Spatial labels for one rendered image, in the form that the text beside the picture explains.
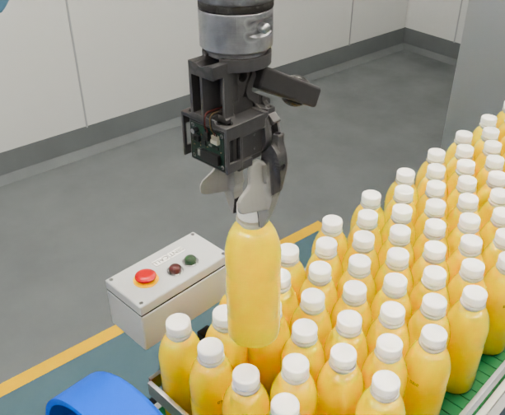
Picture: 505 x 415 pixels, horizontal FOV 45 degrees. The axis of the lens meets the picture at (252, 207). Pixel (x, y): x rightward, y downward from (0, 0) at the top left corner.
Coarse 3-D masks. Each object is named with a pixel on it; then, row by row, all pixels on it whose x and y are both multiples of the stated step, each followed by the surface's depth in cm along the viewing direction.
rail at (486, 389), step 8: (504, 360) 106; (504, 368) 105; (496, 376) 103; (488, 384) 102; (496, 384) 105; (480, 392) 100; (488, 392) 103; (472, 400) 99; (480, 400) 101; (464, 408) 97; (472, 408) 99
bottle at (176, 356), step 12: (168, 336) 95; (192, 336) 97; (168, 348) 95; (180, 348) 95; (192, 348) 96; (168, 360) 96; (180, 360) 95; (192, 360) 96; (168, 372) 97; (180, 372) 96; (168, 384) 99; (180, 384) 98; (180, 396) 99
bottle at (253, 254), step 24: (240, 240) 75; (264, 240) 74; (240, 264) 75; (264, 264) 75; (240, 288) 77; (264, 288) 77; (240, 312) 80; (264, 312) 79; (240, 336) 82; (264, 336) 82
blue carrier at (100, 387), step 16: (80, 384) 73; (96, 384) 71; (112, 384) 70; (128, 384) 70; (64, 400) 70; (80, 400) 69; (96, 400) 68; (112, 400) 68; (128, 400) 68; (144, 400) 68
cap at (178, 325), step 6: (168, 318) 96; (174, 318) 96; (180, 318) 96; (186, 318) 96; (168, 324) 94; (174, 324) 94; (180, 324) 94; (186, 324) 94; (168, 330) 94; (174, 330) 94; (180, 330) 94; (186, 330) 94; (174, 336) 94; (180, 336) 94
